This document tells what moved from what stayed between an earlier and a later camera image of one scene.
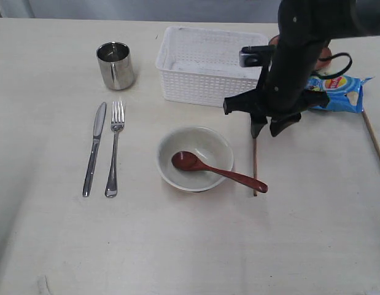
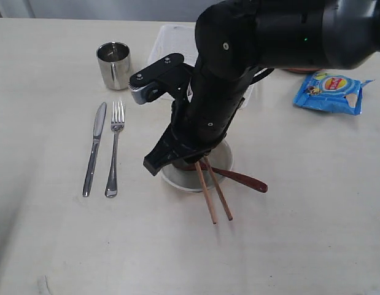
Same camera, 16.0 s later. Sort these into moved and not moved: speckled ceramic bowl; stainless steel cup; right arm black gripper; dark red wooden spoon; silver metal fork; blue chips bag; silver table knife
Moved: right arm black gripper
Not moved: blue chips bag; silver table knife; stainless steel cup; dark red wooden spoon; silver metal fork; speckled ceramic bowl
